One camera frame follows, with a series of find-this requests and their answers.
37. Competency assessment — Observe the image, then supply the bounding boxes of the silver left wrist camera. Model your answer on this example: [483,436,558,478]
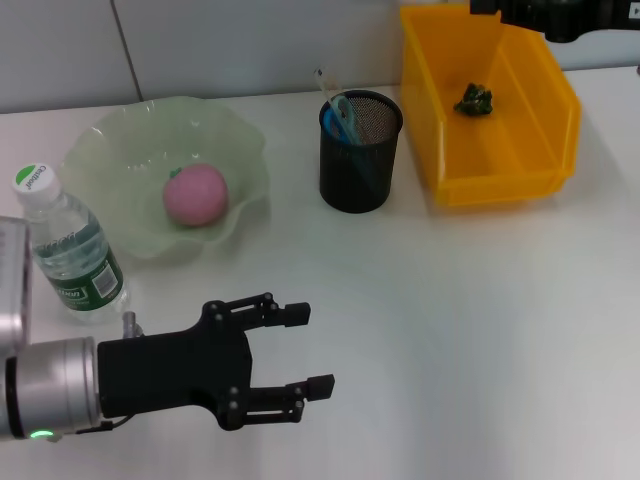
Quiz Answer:
[0,214,35,347]

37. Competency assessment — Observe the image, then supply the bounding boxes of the clear water bottle green label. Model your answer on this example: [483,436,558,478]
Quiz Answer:
[11,161,130,326]

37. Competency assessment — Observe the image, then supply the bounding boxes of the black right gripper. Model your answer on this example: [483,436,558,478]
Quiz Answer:
[468,0,640,45]

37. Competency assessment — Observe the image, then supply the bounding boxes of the yellow plastic bin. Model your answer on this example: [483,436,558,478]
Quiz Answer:
[398,2,584,209]

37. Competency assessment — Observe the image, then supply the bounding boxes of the black mesh pen cup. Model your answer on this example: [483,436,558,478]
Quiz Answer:
[318,89,404,215]

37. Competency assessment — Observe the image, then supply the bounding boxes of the transparent plastic ruler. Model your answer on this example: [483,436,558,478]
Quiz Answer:
[313,64,374,149]

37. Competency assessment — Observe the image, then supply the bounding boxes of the pink toy peach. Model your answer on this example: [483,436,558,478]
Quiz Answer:
[163,162,231,229]

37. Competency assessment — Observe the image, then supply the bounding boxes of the green plastic wrapper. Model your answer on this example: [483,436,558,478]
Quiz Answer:
[453,82,499,117]

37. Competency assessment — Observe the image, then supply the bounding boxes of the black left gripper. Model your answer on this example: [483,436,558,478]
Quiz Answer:
[96,292,336,432]

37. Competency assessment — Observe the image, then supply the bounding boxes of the blue scissors with cover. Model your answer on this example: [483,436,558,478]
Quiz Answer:
[323,94,386,194]

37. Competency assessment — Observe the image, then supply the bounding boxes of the left gripper cable with plug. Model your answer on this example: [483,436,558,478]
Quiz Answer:
[74,309,146,437]

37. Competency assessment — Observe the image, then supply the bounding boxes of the pale green glass fruit plate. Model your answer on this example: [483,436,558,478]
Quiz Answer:
[59,97,274,261]

